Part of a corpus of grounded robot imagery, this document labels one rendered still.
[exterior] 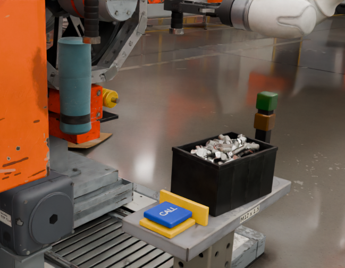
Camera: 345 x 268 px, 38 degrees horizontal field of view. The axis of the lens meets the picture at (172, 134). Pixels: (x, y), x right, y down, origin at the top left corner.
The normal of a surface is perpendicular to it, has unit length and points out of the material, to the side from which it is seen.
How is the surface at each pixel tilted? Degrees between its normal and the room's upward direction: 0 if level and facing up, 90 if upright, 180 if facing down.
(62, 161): 90
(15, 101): 90
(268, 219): 0
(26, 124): 90
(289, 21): 97
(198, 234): 0
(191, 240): 0
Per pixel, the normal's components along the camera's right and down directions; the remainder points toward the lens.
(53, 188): 0.74, -0.15
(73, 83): 0.11, 0.35
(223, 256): 0.78, 0.24
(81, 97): 0.53, 0.34
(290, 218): 0.05, -0.95
